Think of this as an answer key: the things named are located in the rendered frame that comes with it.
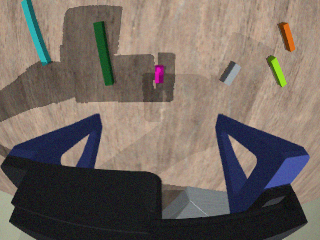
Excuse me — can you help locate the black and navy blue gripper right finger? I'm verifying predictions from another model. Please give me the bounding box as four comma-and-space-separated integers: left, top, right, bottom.
215, 114, 310, 213

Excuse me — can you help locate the turquoise rod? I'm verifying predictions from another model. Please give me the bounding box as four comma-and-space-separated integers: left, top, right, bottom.
21, 0, 52, 66

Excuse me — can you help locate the orange rectangular bar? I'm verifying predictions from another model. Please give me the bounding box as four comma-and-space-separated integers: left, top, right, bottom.
279, 22, 295, 52

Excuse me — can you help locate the grey rod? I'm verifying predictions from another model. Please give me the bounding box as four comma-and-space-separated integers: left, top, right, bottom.
221, 61, 241, 86

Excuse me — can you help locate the magenta rod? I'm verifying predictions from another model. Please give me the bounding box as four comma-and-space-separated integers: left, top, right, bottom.
155, 65, 164, 83

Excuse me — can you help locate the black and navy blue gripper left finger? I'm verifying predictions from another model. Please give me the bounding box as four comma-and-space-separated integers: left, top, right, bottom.
7, 113, 102, 169

